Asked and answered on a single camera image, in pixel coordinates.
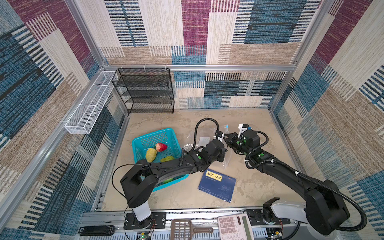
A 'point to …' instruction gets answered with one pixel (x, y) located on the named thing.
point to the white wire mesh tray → (85, 115)
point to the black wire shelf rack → (145, 90)
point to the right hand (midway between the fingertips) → (220, 136)
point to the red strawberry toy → (160, 147)
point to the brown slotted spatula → (181, 229)
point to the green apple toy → (167, 180)
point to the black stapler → (96, 230)
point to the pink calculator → (235, 227)
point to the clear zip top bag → (202, 134)
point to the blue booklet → (218, 185)
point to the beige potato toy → (150, 154)
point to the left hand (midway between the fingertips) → (223, 146)
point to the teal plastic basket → (167, 136)
